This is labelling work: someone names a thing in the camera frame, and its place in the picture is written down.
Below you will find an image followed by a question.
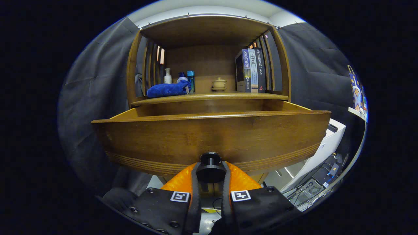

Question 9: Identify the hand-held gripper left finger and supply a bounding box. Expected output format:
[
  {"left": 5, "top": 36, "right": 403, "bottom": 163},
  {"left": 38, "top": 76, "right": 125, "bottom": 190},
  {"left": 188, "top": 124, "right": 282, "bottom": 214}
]
[{"left": 98, "top": 162, "right": 202, "bottom": 235}]

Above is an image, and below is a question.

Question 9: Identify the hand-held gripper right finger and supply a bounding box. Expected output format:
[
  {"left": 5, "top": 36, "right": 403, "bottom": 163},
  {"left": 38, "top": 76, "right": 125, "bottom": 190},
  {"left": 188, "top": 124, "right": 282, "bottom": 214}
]
[{"left": 222, "top": 161, "right": 302, "bottom": 235}]

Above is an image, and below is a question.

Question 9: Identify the wooden drawer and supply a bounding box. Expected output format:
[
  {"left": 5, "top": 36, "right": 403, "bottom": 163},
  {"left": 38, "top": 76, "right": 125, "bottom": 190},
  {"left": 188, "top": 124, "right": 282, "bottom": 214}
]
[{"left": 91, "top": 99, "right": 332, "bottom": 191}]

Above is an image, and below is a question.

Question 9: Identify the white box cabinet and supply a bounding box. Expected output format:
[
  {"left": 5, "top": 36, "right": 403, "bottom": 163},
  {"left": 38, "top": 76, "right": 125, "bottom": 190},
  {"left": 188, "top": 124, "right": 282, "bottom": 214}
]
[{"left": 265, "top": 118, "right": 346, "bottom": 193}]

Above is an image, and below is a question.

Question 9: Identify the wooden countertop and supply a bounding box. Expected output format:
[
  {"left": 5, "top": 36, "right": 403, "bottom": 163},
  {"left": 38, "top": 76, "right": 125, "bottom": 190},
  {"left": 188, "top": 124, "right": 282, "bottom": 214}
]
[{"left": 131, "top": 91, "right": 289, "bottom": 107}]

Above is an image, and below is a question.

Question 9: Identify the wooden cabinet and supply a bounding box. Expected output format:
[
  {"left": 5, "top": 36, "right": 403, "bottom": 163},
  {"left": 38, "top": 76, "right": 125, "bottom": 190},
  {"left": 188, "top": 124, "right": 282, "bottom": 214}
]
[{"left": 126, "top": 15, "right": 293, "bottom": 188}]

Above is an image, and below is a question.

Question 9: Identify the black computer tower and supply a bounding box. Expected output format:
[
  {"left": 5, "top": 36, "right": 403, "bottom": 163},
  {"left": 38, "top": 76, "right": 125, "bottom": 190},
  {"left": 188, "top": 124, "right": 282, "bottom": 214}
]
[{"left": 287, "top": 153, "right": 344, "bottom": 206}]

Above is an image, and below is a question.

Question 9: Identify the blue folded towel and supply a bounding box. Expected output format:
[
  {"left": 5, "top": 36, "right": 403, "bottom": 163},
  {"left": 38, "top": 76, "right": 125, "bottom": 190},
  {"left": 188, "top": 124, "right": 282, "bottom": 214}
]
[{"left": 146, "top": 81, "right": 192, "bottom": 99}]

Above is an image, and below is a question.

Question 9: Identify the beige lidded teacup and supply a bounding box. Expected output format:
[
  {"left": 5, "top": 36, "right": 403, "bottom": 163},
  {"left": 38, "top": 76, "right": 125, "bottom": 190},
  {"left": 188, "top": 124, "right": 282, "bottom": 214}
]
[{"left": 211, "top": 77, "right": 228, "bottom": 92}]

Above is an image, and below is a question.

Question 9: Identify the blue spine book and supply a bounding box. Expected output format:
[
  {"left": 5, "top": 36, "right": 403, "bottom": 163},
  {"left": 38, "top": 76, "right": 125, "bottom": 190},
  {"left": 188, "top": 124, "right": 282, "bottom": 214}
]
[{"left": 235, "top": 49, "right": 251, "bottom": 93}]

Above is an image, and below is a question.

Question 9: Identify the blue dotted paper bag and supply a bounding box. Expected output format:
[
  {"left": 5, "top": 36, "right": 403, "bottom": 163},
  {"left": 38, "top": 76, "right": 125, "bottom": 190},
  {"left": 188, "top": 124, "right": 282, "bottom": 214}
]
[{"left": 347, "top": 65, "right": 363, "bottom": 113}]

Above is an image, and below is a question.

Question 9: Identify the white wall shelf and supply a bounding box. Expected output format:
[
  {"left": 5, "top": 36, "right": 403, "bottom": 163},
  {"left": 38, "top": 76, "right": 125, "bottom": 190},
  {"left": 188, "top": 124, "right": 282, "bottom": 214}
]
[{"left": 348, "top": 107, "right": 368, "bottom": 122}]

